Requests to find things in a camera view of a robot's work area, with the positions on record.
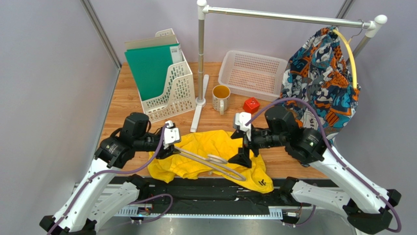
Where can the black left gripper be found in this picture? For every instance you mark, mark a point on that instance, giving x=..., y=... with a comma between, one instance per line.
x=163, y=153

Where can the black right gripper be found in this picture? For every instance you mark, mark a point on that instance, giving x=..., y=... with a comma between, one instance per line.
x=245, y=142

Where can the beige clothes hanger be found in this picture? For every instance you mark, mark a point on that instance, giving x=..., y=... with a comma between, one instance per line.
x=214, y=162

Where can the yellow shorts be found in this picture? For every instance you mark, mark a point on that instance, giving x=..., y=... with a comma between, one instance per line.
x=219, y=143

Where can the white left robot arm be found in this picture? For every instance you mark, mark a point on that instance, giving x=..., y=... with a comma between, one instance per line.
x=106, y=189

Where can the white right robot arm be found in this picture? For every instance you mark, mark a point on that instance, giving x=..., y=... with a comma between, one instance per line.
x=366, y=206

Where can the patterned blue orange shorts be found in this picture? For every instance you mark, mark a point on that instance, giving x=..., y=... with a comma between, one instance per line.
x=317, y=73

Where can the yellow clothes hanger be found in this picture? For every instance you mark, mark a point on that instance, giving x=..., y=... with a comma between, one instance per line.
x=350, y=55

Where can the white perforated file holder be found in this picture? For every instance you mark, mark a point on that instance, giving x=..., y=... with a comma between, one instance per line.
x=178, y=96

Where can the red cube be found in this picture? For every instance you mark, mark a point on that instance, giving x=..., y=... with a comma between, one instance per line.
x=251, y=105

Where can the white mug with yellow interior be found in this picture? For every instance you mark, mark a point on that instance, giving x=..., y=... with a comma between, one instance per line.
x=220, y=98

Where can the white clothes rack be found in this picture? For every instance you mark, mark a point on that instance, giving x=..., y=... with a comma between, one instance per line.
x=266, y=37

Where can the green folder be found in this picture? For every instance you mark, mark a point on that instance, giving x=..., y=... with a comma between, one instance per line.
x=149, y=67

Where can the white perforated plastic basket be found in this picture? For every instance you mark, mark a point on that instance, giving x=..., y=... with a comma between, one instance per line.
x=252, y=75

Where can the beige folder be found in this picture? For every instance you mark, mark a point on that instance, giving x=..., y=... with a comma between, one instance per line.
x=151, y=42

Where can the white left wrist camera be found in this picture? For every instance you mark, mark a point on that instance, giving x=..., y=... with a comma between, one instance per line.
x=171, y=134

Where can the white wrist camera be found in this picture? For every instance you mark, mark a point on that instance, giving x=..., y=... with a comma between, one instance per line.
x=241, y=126
x=171, y=134

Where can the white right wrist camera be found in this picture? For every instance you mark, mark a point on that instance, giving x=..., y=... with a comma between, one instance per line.
x=241, y=126

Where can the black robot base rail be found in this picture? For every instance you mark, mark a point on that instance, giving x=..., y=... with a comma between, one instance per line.
x=220, y=198

